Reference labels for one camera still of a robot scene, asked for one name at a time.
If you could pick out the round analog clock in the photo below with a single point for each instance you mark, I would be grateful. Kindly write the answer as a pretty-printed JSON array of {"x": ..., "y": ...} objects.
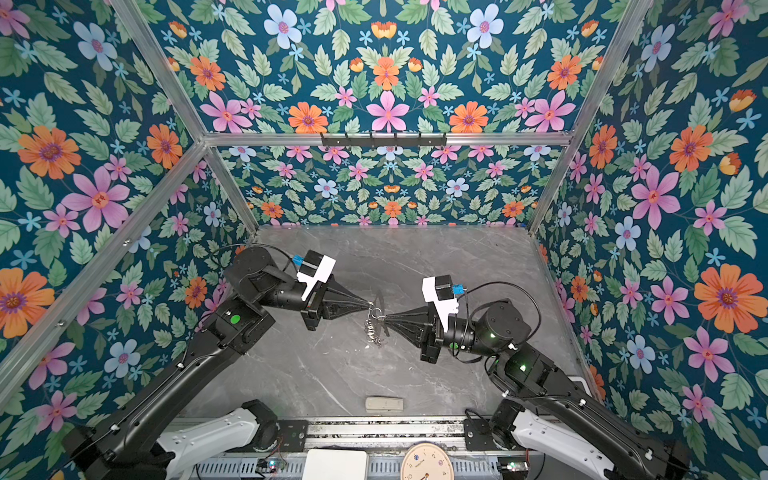
[{"x": 426, "y": 461}]

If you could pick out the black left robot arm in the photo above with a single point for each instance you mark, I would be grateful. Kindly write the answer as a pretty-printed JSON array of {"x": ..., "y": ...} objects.
[{"x": 134, "y": 442}]

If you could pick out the small white block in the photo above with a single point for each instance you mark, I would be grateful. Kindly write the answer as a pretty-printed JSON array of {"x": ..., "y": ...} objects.
[{"x": 384, "y": 404}]

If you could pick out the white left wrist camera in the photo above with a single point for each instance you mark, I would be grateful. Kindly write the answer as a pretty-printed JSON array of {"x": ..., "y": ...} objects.
[{"x": 312, "y": 269}]

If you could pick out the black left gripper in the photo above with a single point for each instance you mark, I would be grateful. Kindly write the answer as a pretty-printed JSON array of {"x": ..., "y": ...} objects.
[{"x": 331, "y": 295}]

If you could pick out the silver keys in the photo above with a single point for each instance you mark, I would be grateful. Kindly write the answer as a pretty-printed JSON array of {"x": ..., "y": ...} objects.
[{"x": 374, "y": 322}]

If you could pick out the aluminium front rail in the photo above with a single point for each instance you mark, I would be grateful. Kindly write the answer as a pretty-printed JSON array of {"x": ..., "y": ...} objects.
[{"x": 383, "y": 433}]

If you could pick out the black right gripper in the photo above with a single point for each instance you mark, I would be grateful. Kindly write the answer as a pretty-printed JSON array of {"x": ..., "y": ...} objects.
[{"x": 430, "y": 332}]

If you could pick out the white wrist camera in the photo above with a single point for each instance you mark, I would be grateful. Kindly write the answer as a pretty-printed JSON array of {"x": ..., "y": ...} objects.
[
  {"x": 312, "y": 269},
  {"x": 442, "y": 293}
]

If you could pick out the black hook rail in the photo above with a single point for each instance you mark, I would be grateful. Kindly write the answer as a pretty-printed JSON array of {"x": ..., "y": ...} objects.
[{"x": 371, "y": 140}]

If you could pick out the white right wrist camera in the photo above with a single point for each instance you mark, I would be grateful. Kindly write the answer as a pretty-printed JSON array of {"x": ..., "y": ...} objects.
[{"x": 442, "y": 293}]

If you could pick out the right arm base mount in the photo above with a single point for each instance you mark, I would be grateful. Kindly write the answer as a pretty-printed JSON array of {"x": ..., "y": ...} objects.
[{"x": 512, "y": 427}]

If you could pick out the white box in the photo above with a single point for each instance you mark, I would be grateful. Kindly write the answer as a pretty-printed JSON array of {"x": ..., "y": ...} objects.
[{"x": 332, "y": 464}]

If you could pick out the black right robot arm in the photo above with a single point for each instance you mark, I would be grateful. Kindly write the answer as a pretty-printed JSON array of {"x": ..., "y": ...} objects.
[{"x": 542, "y": 409}]

